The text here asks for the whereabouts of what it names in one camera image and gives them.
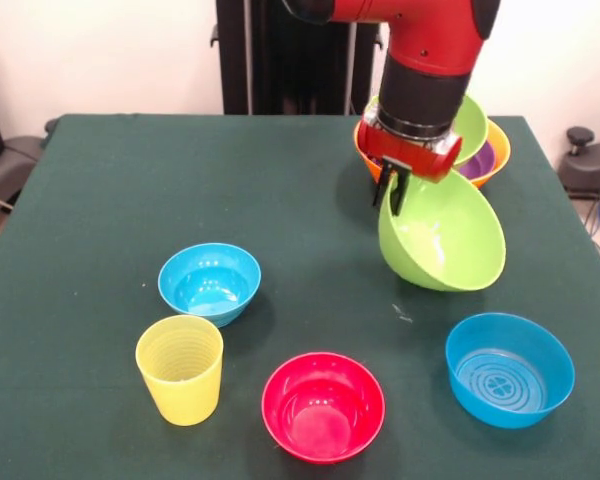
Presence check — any blue bowl with ribbed bottom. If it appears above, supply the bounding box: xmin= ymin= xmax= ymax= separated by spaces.
xmin=445 ymin=312 xmax=576 ymax=430

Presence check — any red bowl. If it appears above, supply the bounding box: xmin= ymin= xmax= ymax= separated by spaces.
xmin=261 ymin=352 xmax=387 ymax=465

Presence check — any large orange bowl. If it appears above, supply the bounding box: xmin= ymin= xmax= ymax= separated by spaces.
xmin=353 ymin=119 xmax=511 ymax=190

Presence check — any small light blue bowl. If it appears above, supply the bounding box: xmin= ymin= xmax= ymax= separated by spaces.
xmin=157 ymin=242 xmax=262 ymax=329

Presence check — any grey chair base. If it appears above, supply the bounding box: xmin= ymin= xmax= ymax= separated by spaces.
xmin=0 ymin=134 xmax=46 ymax=214

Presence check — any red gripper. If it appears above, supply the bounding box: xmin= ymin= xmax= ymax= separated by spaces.
xmin=357 ymin=117 xmax=464 ymax=217

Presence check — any dark green tablecloth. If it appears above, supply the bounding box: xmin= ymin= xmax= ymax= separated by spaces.
xmin=0 ymin=113 xmax=600 ymax=480

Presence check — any yellow ribbed cup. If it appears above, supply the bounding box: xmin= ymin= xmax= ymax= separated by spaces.
xmin=135 ymin=314 xmax=225 ymax=427

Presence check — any purple bowl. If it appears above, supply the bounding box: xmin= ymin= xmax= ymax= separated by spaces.
xmin=458 ymin=141 xmax=496 ymax=182

